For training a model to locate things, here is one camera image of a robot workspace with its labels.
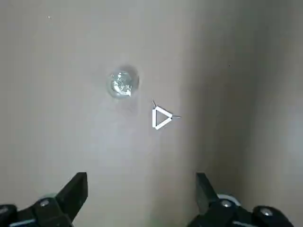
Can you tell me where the clear glass alcohol lamp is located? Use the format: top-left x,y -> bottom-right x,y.
106,66 -> 141,100

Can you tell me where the white clay triangle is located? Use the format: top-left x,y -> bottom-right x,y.
151,99 -> 182,131

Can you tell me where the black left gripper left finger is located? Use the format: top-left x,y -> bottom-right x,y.
0,172 -> 89,227

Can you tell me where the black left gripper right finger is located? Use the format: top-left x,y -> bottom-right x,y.
189,172 -> 296,227

